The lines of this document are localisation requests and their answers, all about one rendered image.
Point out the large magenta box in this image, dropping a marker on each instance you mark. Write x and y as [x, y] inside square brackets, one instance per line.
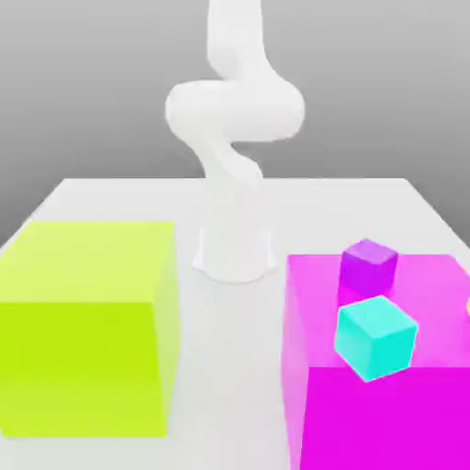
[385, 422]

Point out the small purple cube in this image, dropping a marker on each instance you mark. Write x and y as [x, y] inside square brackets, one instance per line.
[367, 271]

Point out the small cyan cube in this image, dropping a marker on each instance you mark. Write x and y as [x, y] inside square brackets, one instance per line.
[374, 337]

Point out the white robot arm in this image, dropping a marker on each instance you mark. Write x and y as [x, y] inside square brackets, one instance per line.
[235, 110]

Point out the large lime green box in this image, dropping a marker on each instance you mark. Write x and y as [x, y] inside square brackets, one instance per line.
[80, 367]

